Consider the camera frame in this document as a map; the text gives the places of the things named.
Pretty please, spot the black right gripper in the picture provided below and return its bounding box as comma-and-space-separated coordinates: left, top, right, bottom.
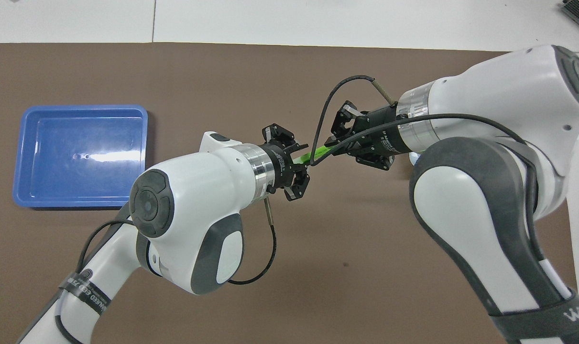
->
330, 100, 412, 171

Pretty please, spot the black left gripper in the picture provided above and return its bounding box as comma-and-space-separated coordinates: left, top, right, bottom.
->
262, 123, 311, 201

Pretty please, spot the green pen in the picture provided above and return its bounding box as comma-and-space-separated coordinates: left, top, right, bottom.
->
296, 142, 339, 166

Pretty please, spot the blue plastic tray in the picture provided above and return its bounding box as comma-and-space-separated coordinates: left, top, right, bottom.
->
13, 105, 149, 208

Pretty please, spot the brown table mat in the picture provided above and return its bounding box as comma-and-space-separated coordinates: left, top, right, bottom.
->
0, 42, 579, 344

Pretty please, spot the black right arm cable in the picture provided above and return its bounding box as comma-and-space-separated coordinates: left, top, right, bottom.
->
311, 75, 541, 249

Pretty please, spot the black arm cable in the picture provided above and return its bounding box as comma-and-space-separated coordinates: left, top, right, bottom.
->
55, 196, 278, 344
311, 75, 541, 249

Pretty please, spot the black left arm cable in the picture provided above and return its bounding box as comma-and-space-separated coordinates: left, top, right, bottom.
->
55, 196, 278, 344

